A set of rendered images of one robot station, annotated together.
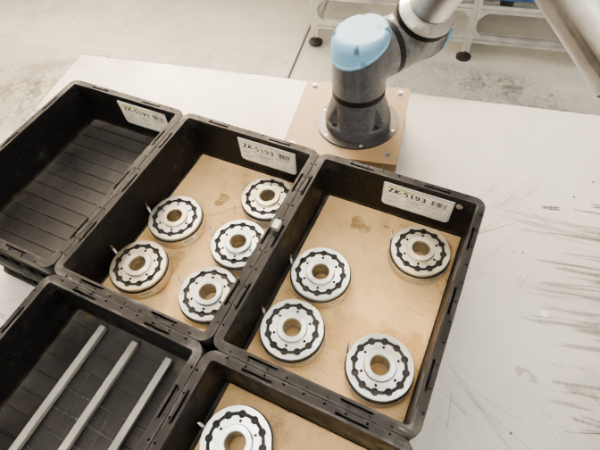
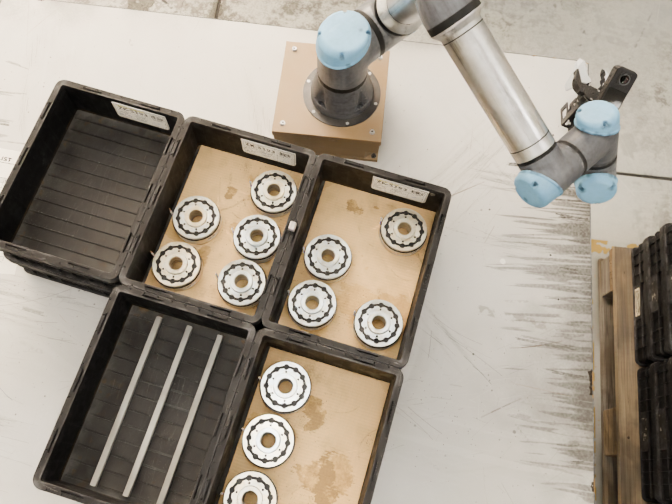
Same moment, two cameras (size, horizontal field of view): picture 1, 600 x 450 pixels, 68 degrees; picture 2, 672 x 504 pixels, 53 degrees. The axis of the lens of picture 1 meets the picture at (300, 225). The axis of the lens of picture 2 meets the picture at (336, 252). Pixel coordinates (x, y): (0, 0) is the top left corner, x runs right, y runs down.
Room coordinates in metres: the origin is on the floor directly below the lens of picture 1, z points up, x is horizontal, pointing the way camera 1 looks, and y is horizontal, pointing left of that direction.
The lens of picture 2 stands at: (-0.09, 0.11, 2.23)
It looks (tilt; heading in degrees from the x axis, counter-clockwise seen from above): 71 degrees down; 341
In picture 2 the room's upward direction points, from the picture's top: 6 degrees clockwise
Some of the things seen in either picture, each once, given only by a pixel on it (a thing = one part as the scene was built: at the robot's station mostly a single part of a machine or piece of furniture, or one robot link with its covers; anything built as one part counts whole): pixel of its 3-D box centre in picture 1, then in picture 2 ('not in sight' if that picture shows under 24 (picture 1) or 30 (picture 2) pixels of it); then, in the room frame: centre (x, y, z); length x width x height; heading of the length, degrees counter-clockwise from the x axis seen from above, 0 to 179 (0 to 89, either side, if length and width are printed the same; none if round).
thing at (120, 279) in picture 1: (138, 265); (176, 264); (0.41, 0.29, 0.86); 0.10 x 0.10 x 0.01
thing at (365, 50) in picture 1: (362, 56); (345, 48); (0.79, -0.16, 0.97); 0.13 x 0.12 x 0.14; 118
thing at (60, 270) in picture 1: (196, 210); (221, 216); (0.47, 0.18, 0.92); 0.40 x 0.30 x 0.02; 150
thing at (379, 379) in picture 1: (379, 365); (378, 322); (0.19, -0.10, 0.86); 0.05 x 0.05 x 0.01
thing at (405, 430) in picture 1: (359, 270); (359, 256); (0.32, -0.08, 0.92); 0.40 x 0.30 x 0.02; 150
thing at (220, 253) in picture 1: (238, 243); (256, 236); (0.43, 0.11, 0.86); 0.10 x 0.10 x 0.01
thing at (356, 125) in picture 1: (358, 104); (342, 81); (0.78, -0.16, 0.85); 0.15 x 0.15 x 0.10
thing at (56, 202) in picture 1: (79, 179); (94, 186); (0.62, 0.44, 0.87); 0.40 x 0.30 x 0.11; 150
